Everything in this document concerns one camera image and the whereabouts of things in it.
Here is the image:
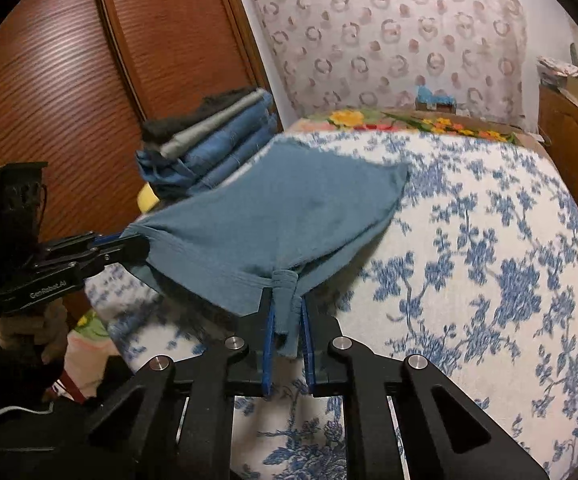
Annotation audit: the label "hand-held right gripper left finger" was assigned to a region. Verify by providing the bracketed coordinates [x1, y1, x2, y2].
[86, 292, 276, 480]

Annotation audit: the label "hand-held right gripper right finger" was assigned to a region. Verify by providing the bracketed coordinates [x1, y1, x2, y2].
[299, 300, 552, 480]

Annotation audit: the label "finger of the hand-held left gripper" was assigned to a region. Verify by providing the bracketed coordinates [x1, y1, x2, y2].
[44, 232, 149, 261]
[44, 247, 149, 281]

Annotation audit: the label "blue shorts pants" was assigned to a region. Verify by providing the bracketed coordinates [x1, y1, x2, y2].
[121, 140, 410, 358]

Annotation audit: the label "person's left hand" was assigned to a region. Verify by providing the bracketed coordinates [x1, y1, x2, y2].
[0, 300, 70, 366]

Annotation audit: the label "yellow cloth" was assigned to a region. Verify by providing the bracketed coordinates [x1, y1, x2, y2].
[138, 185, 162, 211]

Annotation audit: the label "pink green patterned cloth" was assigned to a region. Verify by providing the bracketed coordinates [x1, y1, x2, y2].
[64, 310, 117, 401]

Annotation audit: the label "folded blue jeans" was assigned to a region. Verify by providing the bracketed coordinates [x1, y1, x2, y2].
[136, 100, 280, 198]

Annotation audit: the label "folded black garment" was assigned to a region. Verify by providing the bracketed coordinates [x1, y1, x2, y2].
[141, 87, 265, 143]

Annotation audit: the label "folded grey garment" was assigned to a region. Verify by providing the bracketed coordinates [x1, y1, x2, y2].
[159, 92, 270, 158]

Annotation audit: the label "blue floral bed sheet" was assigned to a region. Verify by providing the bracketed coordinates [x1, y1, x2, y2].
[86, 130, 578, 480]

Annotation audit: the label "colourful flower blanket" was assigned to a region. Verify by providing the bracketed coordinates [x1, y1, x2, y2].
[309, 107, 525, 143]

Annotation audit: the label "blue plastic bag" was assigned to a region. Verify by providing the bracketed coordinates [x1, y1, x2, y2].
[416, 82, 452, 103]

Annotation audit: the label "circle patterned curtain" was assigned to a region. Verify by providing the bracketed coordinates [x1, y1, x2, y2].
[236, 0, 527, 121]

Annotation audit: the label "stack of papers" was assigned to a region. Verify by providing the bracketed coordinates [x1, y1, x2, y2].
[536, 55, 578, 88]

